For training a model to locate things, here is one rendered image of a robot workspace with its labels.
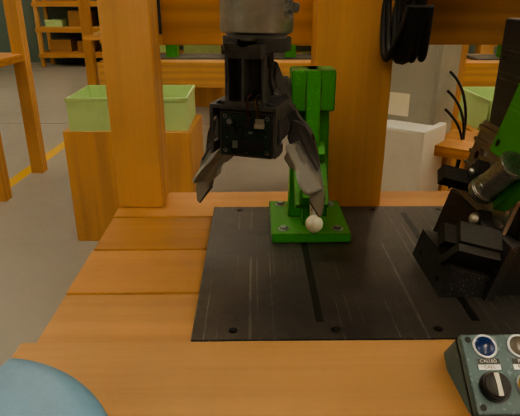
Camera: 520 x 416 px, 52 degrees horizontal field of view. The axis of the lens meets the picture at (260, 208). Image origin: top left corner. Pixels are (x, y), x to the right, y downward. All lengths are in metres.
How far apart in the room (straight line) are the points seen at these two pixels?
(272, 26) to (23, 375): 0.39
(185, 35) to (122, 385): 0.70
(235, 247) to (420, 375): 0.37
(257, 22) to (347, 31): 0.48
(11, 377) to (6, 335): 2.14
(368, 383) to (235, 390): 0.14
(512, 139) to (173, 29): 0.64
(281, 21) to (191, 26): 0.55
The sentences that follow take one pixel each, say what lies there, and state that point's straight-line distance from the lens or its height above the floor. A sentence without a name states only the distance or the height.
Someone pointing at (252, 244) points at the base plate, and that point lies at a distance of 0.87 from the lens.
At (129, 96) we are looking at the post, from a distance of 1.03.
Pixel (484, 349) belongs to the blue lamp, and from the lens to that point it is 0.59.
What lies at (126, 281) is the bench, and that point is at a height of 0.88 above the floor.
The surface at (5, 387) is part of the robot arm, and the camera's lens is 0.28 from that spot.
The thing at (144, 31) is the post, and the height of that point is 1.22.
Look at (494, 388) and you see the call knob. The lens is 0.57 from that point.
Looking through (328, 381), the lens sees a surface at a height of 0.90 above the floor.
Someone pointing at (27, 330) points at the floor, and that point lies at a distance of 2.42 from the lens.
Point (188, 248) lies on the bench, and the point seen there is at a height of 0.88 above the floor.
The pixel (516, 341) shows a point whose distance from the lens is 0.61.
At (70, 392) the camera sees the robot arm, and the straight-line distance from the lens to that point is 0.27.
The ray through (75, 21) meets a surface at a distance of 10.67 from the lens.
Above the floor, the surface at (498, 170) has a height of 1.08.
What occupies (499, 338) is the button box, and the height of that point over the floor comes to 0.95.
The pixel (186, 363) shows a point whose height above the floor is 0.90.
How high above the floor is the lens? 1.28
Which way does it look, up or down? 22 degrees down
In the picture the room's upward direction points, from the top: straight up
